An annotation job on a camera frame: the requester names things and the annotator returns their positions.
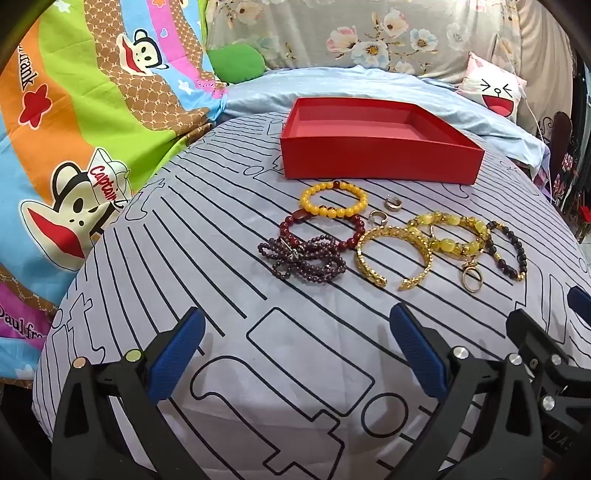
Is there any black bead bracelet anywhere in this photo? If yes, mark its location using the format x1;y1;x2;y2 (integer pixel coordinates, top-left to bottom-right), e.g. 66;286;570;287
485;222;529;281

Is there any colourful cartoon monkey blanket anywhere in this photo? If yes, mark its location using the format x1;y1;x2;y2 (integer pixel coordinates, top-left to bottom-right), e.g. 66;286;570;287
0;0;230;384

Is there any grey black-lined bedsheet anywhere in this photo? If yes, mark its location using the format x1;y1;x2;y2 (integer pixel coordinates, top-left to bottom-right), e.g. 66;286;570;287
34;111;591;480

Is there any garnet small bead bracelet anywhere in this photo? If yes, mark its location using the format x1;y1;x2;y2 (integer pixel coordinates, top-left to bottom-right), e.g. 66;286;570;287
257;234;347;280

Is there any dark floral cloth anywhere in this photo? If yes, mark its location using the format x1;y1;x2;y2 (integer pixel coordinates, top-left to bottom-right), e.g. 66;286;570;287
547;148;591;241

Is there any gold cuff bracelet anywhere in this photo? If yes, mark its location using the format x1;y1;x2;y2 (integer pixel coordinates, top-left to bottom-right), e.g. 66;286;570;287
355;226;432;291

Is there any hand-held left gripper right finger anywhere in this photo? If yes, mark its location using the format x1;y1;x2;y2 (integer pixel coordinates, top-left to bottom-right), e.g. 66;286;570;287
389;303;544;480

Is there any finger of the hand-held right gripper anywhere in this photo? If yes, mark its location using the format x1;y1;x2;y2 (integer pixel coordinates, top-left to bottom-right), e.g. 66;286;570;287
505;308;574;370
568;285;591;365

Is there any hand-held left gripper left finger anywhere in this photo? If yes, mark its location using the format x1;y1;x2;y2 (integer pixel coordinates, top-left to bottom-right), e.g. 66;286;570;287
50;306;207;480

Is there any gold ring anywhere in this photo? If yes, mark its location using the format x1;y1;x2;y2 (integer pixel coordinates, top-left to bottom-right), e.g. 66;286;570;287
459;258;485;293

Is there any laughing cartoon face pillow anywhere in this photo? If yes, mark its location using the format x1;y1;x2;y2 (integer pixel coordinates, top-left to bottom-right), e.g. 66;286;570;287
457;51;527;123

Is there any green pillow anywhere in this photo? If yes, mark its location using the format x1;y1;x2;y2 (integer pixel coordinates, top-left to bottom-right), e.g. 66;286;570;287
206;44;265;85

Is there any grey floral cloth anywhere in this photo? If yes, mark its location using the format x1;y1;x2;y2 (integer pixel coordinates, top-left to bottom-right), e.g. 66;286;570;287
205;0;573;85

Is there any dark red bead bracelet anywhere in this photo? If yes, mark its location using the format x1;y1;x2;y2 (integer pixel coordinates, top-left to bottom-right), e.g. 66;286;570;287
278;209;365;254

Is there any white cable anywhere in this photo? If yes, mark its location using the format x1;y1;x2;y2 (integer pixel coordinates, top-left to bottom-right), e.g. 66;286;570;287
508;46;555;199

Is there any yellow bead bracelet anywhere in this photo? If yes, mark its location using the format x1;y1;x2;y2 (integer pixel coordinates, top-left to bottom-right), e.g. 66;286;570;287
300;181;369;222

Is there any gold and yellow stone bracelet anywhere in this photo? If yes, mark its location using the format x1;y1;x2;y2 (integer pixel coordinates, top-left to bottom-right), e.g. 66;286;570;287
406;211;491;257

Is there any light blue blanket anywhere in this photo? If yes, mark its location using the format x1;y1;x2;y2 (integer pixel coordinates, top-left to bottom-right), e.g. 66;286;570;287
222;65;550;181

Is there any red cardboard box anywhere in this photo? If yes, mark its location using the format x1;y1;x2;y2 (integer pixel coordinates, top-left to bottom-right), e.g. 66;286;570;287
279;97;485;185

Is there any dark ornate metal frame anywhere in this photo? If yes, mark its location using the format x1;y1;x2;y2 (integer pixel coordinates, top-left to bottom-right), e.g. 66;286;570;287
539;110;575;160

